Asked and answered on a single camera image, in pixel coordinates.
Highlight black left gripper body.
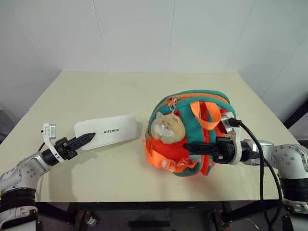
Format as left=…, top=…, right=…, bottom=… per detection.
left=54, top=137, right=78, bottom=161

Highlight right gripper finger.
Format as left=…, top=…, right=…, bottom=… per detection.
left=183, top=141, right=218, bottom=151
left=188, top=149, right=218, bottom=158

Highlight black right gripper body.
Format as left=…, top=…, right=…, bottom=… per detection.
left=215, top=137, right=235, bottom=165

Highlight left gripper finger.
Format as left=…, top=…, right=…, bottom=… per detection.
left=68, top=132, right=97, bottom=146
left=72, top=137, right=95, bottom=153

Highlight orange and teal backpack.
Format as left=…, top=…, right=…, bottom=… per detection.
left=141, top=90, right=237, bottom=178

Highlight white rectangular box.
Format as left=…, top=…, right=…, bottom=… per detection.
left=73, top=115, right=140, bottom=151

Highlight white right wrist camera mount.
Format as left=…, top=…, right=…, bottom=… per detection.
left=219, top=114, right=244, bottom=166

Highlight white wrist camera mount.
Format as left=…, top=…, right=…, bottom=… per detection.
left=219, top=114, right=244, bottom=166
left=42, top=122, right=64, bottom=163

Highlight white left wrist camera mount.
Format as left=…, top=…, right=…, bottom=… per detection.
left=42, top=122, right=64, bottom=163

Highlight tan plush cat keychain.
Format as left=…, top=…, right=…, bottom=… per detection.
left=150, top=111, right=187, bottom=144

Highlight thin white cable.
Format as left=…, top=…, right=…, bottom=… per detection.
left=246, top=218, right=259, bottom=229

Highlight black table frame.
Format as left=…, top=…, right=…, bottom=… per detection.
left=35, top=199, right=288, bottom=231

